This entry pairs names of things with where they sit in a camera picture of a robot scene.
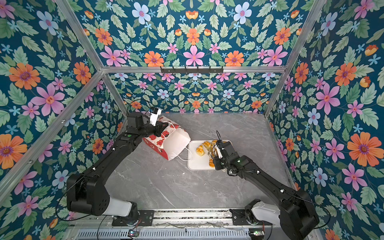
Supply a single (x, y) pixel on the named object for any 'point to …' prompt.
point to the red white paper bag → (172, 140)
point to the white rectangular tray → (196, 162)
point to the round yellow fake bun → (211, 163)
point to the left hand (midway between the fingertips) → (168, 120)
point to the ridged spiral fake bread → (209, 145)
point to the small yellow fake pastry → (200, 150)
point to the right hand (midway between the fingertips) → (215, 159)
